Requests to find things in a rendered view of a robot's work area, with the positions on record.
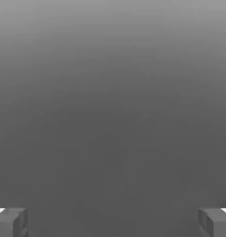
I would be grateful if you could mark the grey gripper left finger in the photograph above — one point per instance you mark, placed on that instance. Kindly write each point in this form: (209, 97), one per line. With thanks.
(7, 224)

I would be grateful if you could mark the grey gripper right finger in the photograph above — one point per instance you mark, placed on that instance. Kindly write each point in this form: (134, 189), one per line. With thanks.
(217, 224)

